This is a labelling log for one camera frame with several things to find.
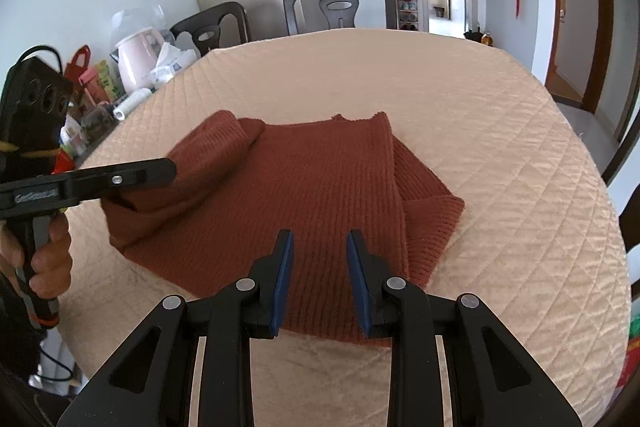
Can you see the grey plastic chair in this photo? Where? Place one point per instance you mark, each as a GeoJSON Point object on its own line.
{"type": "Point", "coordinates": [305, 2]}
{"type": "Point", "coordinates": [235, 22]}

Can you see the person's left hand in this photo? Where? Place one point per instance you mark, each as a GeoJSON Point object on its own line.
{"type": "Point", "coordinates": [55, 267]}

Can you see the brown wooden door frame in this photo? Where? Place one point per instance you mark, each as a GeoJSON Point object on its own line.
{"type": "Point", "coordinates": [602, 32]}

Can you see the white tissue pack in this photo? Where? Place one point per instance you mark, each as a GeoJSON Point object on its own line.
{"type": "Point", "coordinates": [172, 62]}

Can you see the pink electric kettle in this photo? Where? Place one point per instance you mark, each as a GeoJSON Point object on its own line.
{"type": "Point", "coordinates": [137, 62]}

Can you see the dark wooden chair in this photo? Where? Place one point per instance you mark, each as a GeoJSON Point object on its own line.
{"type": "Point", "coordinates": [632, 222]}

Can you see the rust brown knit sweater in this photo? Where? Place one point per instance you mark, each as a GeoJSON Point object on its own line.
{"type": "Point", "coordinates": [310, 187]}

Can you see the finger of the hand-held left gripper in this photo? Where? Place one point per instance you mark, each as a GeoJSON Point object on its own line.
{"type": "Point", "coordinates": [125, 174]}

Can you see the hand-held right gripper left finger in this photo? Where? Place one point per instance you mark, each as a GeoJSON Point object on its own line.
{"type": "Point", "coordinates": [282, 287]}

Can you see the shoe rack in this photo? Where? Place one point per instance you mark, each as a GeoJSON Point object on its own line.
{"type": "Point", "coordinates": [406, 2]}

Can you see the white paper roll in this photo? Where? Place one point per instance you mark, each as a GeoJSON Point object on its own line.
{"type": "Point", "coordinates": [131, 104]}

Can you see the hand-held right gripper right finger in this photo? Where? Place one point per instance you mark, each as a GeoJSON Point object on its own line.
{"type": "Point", "coordinates": [359, 287]}

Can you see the dark floor object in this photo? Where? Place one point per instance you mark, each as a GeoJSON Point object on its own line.
{"type": "Point", "coordinates": [481, 38]}

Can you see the green snack packet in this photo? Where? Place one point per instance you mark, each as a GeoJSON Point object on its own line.
{"type": "Point", "coordinates": [111, 79]}

